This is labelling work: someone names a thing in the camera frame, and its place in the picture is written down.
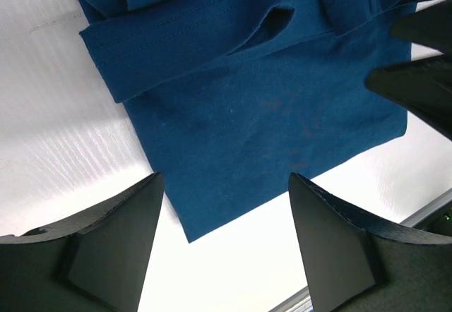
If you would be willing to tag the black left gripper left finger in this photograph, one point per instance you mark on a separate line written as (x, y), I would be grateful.
(94, 260)

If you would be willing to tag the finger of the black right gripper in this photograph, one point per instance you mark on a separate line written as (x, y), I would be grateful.
(430, 27)
(422, 86)

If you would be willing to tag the blue t shirt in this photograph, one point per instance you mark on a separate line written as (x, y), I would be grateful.
(229, 97)

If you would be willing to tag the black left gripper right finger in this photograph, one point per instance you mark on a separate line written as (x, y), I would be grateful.
(355, 260)

